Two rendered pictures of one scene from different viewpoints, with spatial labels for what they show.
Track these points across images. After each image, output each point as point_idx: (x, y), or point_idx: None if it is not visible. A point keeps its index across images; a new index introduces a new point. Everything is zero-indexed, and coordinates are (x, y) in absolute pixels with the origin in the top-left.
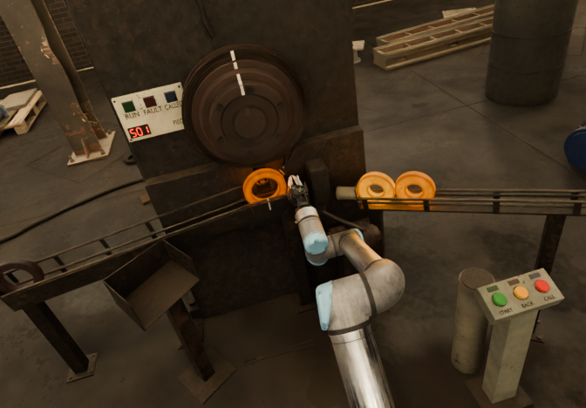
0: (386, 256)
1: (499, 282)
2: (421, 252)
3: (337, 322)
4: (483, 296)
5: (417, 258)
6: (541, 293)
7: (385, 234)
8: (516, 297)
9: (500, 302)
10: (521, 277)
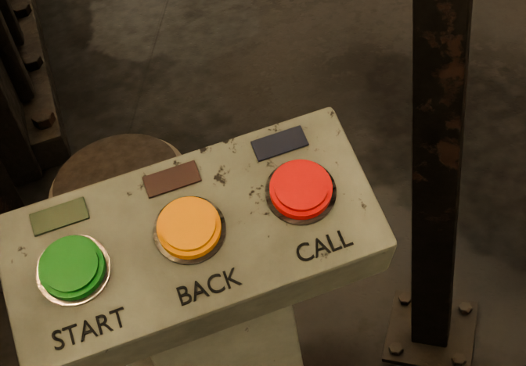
0: (92, 140)
1: (103, 181)
2: (192, 123)
3: None
4: (1, 259)
5: (174, 140)
6: (293, 226)
7: (111, 80)
8: (163, 254)
9: (67, 281)
10: (213, 156)
